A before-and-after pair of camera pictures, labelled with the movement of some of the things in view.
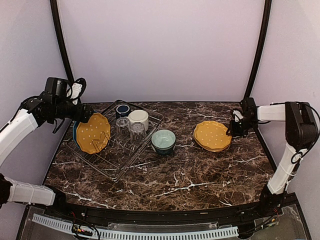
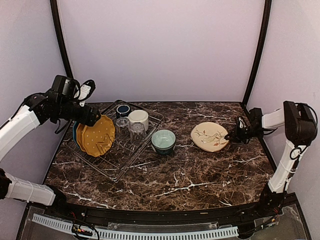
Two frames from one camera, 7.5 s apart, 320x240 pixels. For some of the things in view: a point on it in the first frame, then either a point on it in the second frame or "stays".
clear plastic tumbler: (137, 133) stays
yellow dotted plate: (212, 134) → (97, 140)
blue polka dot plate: (74, 133) stays
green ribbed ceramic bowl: (163, 141) stays
